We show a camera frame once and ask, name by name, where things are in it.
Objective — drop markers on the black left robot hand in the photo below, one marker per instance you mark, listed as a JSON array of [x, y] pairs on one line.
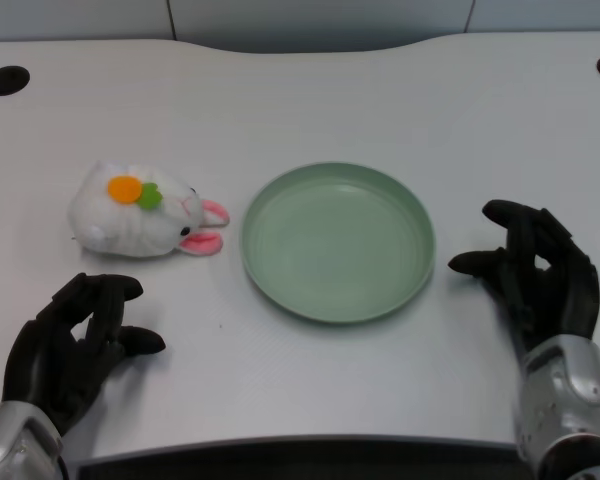
[[55, 350]]

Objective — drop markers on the white plush rabbit doll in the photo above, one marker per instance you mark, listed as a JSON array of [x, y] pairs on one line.
[[135, 220]]

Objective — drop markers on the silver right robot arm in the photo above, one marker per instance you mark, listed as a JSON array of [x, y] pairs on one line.
[[570, 400]]

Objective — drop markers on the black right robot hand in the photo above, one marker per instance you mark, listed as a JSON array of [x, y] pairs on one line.
[[545, 280]]

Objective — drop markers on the green round plate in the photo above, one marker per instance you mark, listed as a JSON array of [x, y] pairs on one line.
[[337, 245]]

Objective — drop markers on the dark robot torso front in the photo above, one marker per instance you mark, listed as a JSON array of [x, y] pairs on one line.
[[300, 462]]

